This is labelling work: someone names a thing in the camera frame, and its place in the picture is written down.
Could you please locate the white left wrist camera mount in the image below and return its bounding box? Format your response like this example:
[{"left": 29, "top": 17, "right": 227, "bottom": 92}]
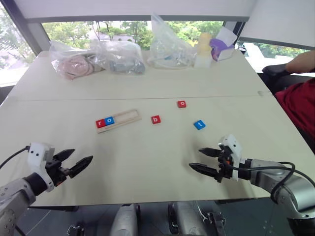
[{"left": 27, "top": 142, "right": 56, "bottom": 193}]

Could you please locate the plastic bag with white tubing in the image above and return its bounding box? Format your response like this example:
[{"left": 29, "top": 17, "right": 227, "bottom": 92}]
[{"left": 147, "top": 13, "right": 197, "bottom": 70}]

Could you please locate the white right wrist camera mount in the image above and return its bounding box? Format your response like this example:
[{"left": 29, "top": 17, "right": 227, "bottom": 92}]
[{"left": 218, "top": 134, "right": 247, "bottom": 182}]

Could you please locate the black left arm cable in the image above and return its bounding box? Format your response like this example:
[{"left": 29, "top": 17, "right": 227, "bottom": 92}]
[{"left": 0, "top": 146, "right": 32, "bottom": 170}]

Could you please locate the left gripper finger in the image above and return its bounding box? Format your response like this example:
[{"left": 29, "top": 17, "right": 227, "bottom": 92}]
[
  {"left": 53, "top": 148, "right": 76, "bottom": 162},
  {"left": 68, "top": 155, "right": 94, "bottom": 179}
]

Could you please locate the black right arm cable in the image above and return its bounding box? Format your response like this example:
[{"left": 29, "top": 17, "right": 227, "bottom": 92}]
[{"left": 231, "top": 161, "right": 315, "bottom": 205}]

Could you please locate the grey rounded shape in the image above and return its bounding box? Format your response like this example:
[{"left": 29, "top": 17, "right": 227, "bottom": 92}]
[
  {"left": 110, "top": 203, "right": 139, "bottom": 236},
  {"left": 168, "top": 201, "right": 205, "bottom": 236}
]

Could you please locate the purple tissue box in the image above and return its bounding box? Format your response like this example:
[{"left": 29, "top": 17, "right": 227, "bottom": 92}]
[{"left": 209, "top": 26, "right": 238, "bottom": 62}]

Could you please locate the wooden letter tray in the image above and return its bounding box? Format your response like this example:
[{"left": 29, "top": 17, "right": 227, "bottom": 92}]
[{"left": 95, "top": 109, "right": 142, "bottom": 134}]

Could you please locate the black chair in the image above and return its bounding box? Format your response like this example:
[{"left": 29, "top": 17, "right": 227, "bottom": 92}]
[{"left": 261, "top": 63, "right": 315, "bottom": 96}]

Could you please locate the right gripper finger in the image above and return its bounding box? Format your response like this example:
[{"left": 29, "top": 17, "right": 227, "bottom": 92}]
[
  {"left": 189, "top": 162, "right": 220, "bottom": 181},
  {"left": 198, "top": 147, "right": 221, "bottom": 158}
]

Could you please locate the person in red shirt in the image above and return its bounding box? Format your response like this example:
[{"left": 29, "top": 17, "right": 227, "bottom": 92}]
[{"left": 275, "top": 78, "right": 315, "bottom": 141}]

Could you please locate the blue letter t block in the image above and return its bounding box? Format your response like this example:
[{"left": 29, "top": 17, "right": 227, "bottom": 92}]
[{"left": 193, "top": 119, "right": 207, "bottom": 131}]

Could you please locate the cream plastic bottle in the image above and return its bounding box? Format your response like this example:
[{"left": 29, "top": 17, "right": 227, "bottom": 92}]
[{"left": 193, "top": 32, "right": 213, "bottom": 69}]

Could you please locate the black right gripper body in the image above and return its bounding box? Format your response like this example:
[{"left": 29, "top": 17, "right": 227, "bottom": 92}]
[{"left": 216, "top": 147, "right": 234, "bottom": 184}]

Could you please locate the plastic bag with pink items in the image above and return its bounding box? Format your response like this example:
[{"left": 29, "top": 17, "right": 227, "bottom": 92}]
[{"left": 49, "top": 40, "right": 107, "bottom": 81}]

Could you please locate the plastic bag with grey items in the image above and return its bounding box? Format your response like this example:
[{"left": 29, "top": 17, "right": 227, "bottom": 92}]
[{"left": 90, "top": 39, "right": 146, "bottom": 76}]

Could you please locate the black metal clip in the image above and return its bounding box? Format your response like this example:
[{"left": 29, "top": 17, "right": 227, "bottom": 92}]
[
  {"left": 206, "top": 210, "right": 226, "bottom": 236},
  {"left": 67, "top": 224, "right": 85, "bottom": 236}
]

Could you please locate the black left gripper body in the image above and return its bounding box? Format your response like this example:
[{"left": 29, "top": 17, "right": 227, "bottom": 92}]
[{"left": 45, "top": 158, "right": 72, "bottom": 187}]

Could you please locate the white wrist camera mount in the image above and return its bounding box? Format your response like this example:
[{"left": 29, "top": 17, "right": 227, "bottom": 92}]
[
  {"left": 27, "top": 142, "right": 56, "bottom": 193},
  {"left": 218, "top": 134, "right": 247, "bottom": 182}
]

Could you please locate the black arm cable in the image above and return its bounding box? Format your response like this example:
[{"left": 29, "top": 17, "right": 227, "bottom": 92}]
[
  {"left": 0, "top": 146, "right": 32, "bottom": 170},
  {"left": 231, "top": 161, "right": 315, "bottom": 205}
]

